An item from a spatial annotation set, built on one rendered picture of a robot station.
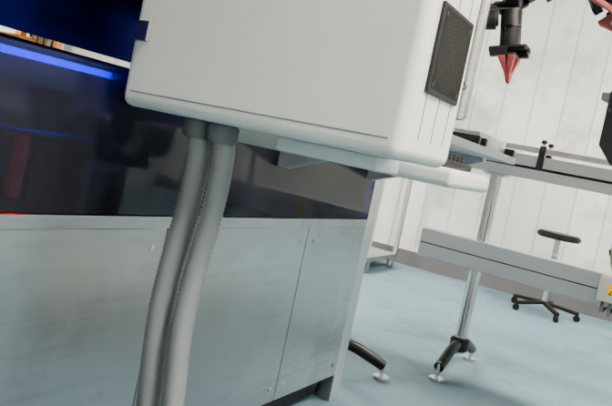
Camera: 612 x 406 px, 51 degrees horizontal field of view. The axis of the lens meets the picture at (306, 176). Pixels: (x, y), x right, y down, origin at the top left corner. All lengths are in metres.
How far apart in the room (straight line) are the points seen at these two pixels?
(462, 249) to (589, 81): 2.71
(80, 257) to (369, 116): 0.59
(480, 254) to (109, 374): 1.79
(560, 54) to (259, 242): 4.01
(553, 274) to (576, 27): 2.95
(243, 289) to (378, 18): 0.90
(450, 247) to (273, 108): 1.97
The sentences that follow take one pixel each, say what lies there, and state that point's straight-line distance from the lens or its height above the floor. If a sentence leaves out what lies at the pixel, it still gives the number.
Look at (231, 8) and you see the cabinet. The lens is 0.97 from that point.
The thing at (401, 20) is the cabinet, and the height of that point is 0.97.
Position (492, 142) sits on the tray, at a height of 0.90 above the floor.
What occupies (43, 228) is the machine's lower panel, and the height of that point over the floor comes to 0.58.
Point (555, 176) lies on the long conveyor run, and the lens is 2.67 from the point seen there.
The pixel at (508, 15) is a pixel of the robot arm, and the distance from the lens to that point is 1.91.
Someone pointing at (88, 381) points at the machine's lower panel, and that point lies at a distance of 1.30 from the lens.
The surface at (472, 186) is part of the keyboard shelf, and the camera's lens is 1.09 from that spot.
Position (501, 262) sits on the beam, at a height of 0.49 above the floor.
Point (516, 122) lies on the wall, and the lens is 5.24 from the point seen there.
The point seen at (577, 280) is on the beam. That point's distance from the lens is 2.68.
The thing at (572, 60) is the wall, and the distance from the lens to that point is 5.27.
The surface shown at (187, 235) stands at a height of 0.62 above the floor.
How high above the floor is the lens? 0.80
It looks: 3 degrees down
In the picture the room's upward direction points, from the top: 12 degrees clockwise
